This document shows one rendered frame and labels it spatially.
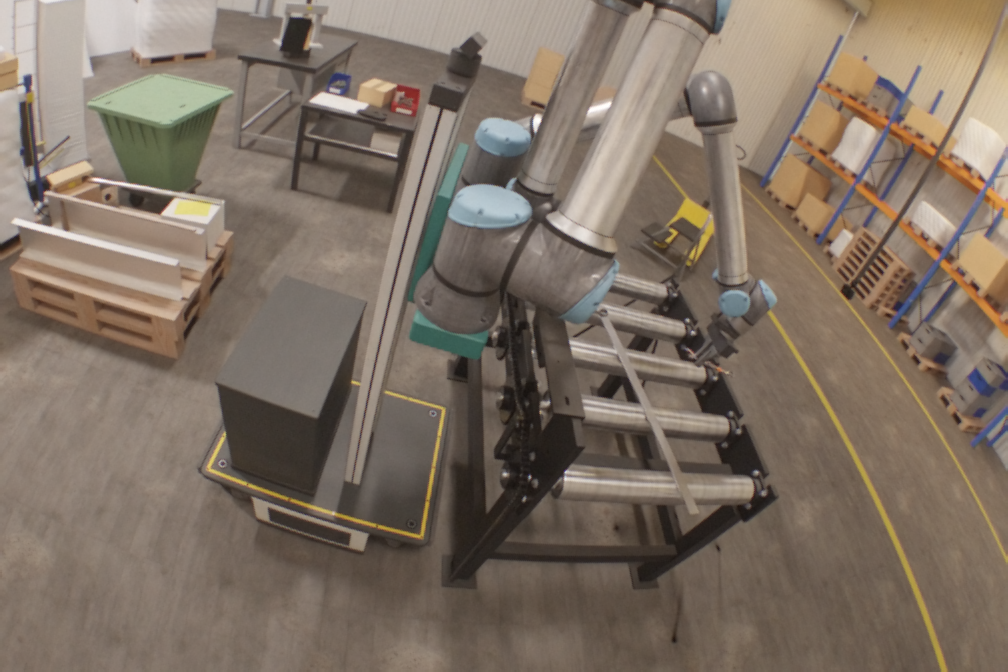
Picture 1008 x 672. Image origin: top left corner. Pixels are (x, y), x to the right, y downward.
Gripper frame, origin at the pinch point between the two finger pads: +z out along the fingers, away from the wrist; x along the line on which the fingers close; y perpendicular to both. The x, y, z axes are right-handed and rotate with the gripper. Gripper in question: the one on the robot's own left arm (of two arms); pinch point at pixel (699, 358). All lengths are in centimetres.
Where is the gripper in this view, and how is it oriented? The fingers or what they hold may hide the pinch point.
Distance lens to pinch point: 167.4
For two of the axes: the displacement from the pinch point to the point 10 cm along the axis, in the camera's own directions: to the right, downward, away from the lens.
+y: 8.6, 4.1, 3.2
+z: -5.2, 6.8, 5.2
